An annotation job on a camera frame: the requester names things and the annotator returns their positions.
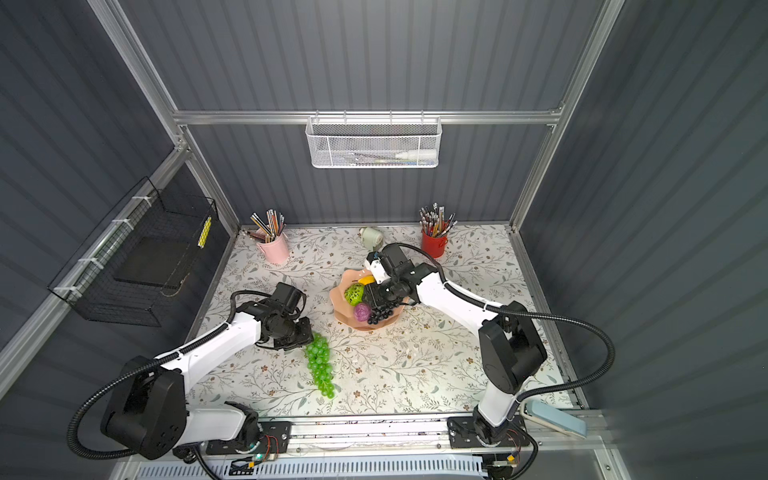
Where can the pink faceted fruit bowl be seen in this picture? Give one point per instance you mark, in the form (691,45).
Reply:
(343,312)

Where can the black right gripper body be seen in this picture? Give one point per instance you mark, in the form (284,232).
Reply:
(384,293)

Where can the pink pencil cup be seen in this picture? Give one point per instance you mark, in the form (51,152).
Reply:
(277,251)

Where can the red pencil cup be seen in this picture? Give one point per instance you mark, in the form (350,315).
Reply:
(434,246)

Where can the floral table mat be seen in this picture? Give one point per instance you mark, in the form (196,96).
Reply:
(422,363)

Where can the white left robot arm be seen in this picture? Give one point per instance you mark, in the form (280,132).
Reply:
(149,414)

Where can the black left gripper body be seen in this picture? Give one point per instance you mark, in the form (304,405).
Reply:
(294,333)

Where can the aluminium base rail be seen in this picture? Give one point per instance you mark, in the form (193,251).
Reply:
(422,434)

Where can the green grape bunch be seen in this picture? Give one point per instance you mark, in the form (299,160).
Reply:
(317,354)

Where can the light blue pad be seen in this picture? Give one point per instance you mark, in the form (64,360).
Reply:
(555,419)

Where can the green custard apple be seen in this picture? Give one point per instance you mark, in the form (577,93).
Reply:
(354,294)

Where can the dark purple grape bunch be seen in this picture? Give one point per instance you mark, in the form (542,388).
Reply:
(380,313)

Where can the black wire wall basket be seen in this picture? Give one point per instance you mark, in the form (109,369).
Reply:
(132,271)

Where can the small green tape dispenser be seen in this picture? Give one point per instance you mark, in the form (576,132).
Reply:
(371,238)

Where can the white wire mesh basket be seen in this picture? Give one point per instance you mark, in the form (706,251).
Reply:
(390,143)

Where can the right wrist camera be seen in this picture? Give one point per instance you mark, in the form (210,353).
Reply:
(374,264)

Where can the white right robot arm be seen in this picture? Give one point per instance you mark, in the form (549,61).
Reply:
(511,348)

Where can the purple fig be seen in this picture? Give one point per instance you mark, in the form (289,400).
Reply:
(362,312)

